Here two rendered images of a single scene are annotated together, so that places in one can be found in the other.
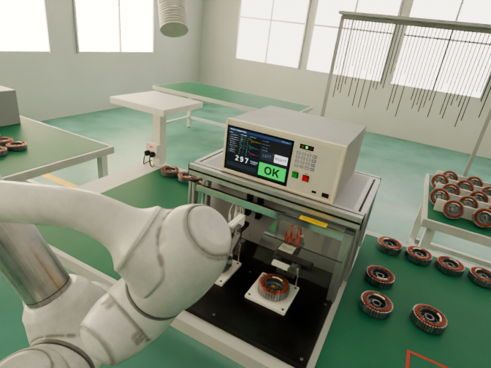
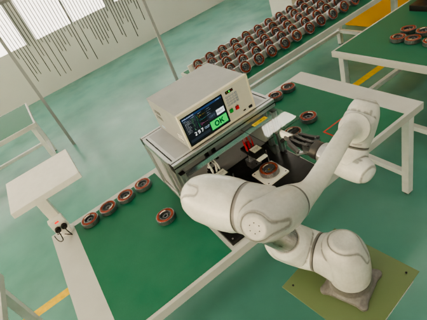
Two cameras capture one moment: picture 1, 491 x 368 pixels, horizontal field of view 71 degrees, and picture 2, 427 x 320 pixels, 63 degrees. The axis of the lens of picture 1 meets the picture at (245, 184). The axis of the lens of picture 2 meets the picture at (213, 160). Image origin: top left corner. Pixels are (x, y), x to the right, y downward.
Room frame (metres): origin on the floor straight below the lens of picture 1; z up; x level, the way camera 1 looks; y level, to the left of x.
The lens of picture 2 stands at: (0.08, 1.10, 2.08)
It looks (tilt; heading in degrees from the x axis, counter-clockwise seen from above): 35 degrees down; 315
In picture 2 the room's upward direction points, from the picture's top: 23 degrees counter-clockwise
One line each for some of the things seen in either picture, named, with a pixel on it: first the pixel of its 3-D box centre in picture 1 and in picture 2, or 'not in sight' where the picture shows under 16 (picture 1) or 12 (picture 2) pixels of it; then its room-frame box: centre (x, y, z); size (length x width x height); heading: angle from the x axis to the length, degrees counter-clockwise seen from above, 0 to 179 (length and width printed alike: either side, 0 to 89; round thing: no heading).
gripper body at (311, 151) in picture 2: not in sight; (313, 148); (0.57, 0.08, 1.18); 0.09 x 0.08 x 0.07; 155
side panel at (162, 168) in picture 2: not in sight; (165, 171); (1.51, 0.09, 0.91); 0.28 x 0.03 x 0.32; 155
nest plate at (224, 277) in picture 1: (215, 266); not in sight; (1.06, 0.07, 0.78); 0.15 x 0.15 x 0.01; 65
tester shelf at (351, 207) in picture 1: (288, 175); (205, 122); (1.30, -0.17, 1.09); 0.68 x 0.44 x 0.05; 65
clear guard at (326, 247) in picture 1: (310, 239); (270, 127); (0.93, -0.23, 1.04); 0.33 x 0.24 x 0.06; 155
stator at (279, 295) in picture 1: (273, 286); (269, 169); (0.96, -0.15, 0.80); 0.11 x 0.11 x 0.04
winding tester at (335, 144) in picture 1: (296, 147); (199, 102); (1.30, -0.18, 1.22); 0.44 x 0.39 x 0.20; 65
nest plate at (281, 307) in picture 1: (272, 292); (270, 173); (0.96, -0.14, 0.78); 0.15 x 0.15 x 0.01; 65
